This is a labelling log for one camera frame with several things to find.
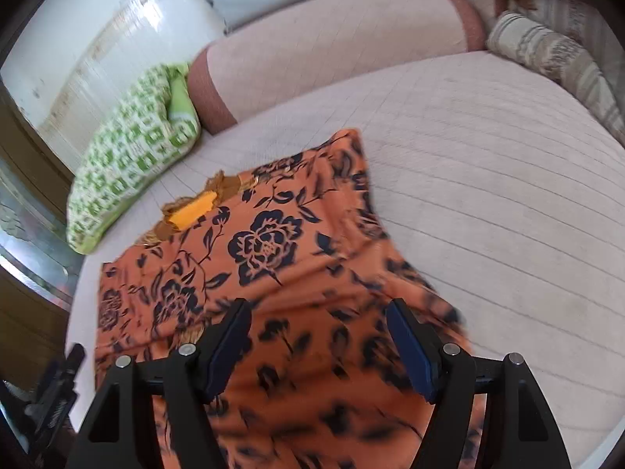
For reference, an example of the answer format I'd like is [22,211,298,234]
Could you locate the green checked pillow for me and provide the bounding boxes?
[66,62,202,255]

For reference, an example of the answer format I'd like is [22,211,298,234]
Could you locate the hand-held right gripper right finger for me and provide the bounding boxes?
[385,298,573,469]

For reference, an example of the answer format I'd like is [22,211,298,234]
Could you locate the beige striped pillow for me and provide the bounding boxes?
[486,0,625,130]

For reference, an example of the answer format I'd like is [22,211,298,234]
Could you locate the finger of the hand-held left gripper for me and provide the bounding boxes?
[66,344,87,382]

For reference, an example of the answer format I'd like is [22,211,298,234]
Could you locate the pink quilted bed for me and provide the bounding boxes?
[66,49,625,469]

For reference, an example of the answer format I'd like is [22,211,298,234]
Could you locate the wooden door with glass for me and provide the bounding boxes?
[0,83,84,401]

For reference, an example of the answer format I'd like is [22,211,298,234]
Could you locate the pink bolster cushion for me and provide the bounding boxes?
[188,0,486,134]

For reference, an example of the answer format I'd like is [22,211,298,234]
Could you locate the orange floral garment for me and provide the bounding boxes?
[93,128,489,469]

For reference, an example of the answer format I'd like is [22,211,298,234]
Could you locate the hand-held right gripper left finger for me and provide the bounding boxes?
[63,298,253,469]

